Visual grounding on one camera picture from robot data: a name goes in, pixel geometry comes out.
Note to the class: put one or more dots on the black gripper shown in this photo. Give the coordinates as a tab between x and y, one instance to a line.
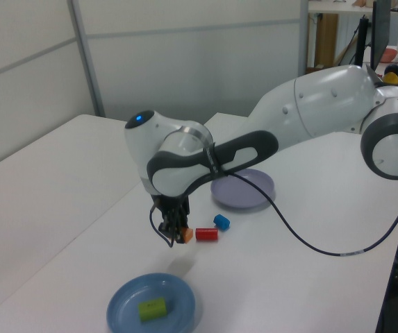
171	208

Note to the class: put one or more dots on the orange block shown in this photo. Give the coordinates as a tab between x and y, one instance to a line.
188	236

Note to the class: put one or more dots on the red cylinder block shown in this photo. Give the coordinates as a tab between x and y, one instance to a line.
206	234

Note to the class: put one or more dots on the blue block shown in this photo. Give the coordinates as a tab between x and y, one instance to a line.
221	222

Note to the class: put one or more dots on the green block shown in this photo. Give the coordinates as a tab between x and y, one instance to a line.
151	308

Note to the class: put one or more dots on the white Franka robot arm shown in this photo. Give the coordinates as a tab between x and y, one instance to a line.
323	100

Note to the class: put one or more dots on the purple plate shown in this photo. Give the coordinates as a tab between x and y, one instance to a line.
240	194

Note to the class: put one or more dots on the blue plate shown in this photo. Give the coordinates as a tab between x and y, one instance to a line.
125	305

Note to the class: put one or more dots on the brown wooden cabinet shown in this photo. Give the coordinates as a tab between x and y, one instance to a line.
326	41

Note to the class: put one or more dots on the grey metal plate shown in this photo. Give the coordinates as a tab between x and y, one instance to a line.
374	74

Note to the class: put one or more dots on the yellow ball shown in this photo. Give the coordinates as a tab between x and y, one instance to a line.
391	79

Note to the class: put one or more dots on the black monitor pole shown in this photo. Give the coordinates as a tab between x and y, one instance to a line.
362	41

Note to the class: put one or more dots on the black ball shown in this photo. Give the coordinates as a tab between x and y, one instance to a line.
394	69

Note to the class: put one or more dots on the red bowl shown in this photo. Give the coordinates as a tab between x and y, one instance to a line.
389	55

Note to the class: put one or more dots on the black monitor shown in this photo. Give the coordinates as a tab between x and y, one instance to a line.
382	31

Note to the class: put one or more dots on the grey partition post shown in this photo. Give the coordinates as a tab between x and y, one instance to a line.
304	38
87	59

